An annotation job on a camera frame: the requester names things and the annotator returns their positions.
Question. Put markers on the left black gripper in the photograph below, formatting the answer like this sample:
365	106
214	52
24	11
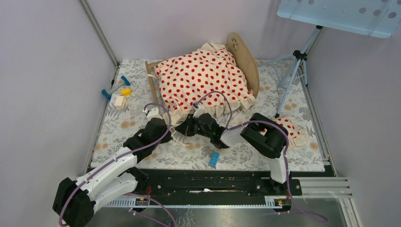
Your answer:
167	138

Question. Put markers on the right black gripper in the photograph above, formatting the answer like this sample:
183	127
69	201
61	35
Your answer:
186	127

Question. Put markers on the large strawberry print cushion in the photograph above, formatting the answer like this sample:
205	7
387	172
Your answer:
209	75

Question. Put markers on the wooden pet bed frame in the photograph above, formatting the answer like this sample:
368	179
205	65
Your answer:
242	56

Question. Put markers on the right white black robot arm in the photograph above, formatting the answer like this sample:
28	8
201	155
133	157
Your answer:
266	136

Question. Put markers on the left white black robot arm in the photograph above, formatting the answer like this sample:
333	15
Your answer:
77	200

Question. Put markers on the blue toy brick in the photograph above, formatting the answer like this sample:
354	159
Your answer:
214	159

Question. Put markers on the beige wooden toy block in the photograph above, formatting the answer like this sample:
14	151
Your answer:
120	102

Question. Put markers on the yellow toy block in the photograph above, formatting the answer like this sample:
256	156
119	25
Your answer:
126	92

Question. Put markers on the floral table mat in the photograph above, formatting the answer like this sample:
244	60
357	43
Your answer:
195	152

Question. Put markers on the small strawberry print pillow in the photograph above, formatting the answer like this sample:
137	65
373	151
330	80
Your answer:
297	135

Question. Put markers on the grey tripod stand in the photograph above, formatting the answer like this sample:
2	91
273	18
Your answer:
297	69

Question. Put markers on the light blue perforated tray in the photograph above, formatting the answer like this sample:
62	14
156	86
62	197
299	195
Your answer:
375	18

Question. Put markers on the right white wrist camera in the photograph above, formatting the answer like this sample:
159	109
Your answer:
199	110

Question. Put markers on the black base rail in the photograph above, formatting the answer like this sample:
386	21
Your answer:
208	187

